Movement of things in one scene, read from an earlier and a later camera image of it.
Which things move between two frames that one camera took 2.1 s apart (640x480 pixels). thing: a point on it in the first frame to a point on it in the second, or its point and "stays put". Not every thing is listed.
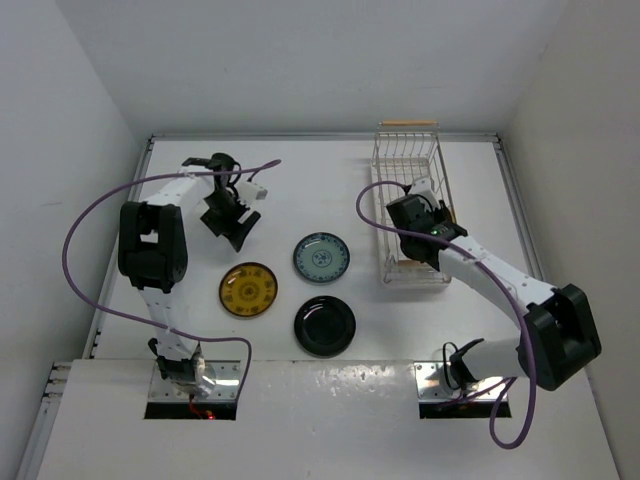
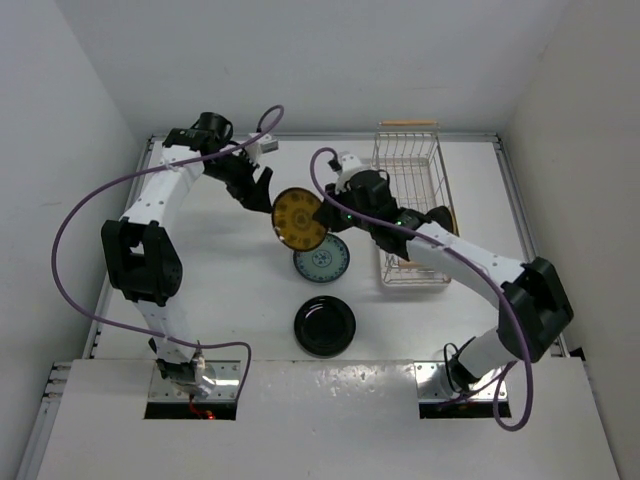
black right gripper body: [439, 214] to [346, 198]
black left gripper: [231, 229] to [258, 200]
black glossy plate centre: [324, 325] stays put
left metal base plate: [227, 384] stays put
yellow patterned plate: [249, 289] to [292, 219]
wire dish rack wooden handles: [406, 151] stays put
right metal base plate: [432, 385] stays put
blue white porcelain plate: [321, 257] stays put
